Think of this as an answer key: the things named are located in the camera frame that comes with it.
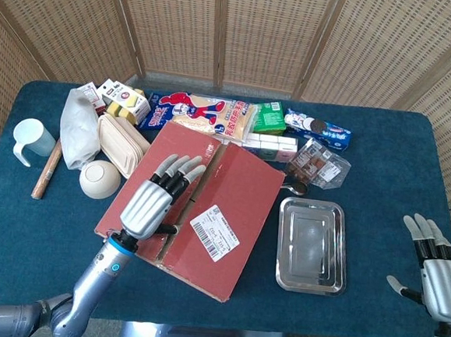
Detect beige bowl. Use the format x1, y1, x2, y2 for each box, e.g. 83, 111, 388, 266
77, 158, 124, 202

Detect red cardboard box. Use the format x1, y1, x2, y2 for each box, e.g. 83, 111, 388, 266
89, 115, 291, 307

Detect blue cookie package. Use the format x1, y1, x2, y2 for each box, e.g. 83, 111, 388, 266
281, 107, 354, 152

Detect bamboo folding screen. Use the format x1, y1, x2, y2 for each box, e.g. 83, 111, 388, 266
0, 0, 451, 265

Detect wooden rolling pin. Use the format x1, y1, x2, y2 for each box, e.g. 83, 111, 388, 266
30, 136, 64, 202

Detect pastel tissue multipack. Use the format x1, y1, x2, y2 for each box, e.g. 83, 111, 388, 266
218, 130, 300, 164

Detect beige lunch container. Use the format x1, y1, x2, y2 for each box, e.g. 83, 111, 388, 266
93, 112, 153, 181

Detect small red white carton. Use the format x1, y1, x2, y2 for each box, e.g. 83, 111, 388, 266
74, 80, 109, 118

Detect stainless steel tray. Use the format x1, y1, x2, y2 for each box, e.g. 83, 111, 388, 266
272, 195, 354, 297

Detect latex gloves package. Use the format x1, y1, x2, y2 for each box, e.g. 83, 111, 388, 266
137, 88, 259, 143

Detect green snack pack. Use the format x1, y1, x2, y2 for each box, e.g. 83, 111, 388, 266
250, 99, 289, 137

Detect light blue mug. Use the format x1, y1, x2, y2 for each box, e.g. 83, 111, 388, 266
10, 117, 58, 170

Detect white plastic bag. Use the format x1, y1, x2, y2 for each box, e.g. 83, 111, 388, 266
56, 87, 106, 173

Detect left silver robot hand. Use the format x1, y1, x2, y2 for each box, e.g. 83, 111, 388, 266
117, 149, 209, 246

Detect clear plastic pastry box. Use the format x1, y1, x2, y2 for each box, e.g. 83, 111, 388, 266
284, 135, 354, 192

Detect yellow sponge pack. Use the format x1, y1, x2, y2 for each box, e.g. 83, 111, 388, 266
98, 78, 154, 127

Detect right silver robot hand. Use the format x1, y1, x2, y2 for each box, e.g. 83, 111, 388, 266
383, 211, 451, 324

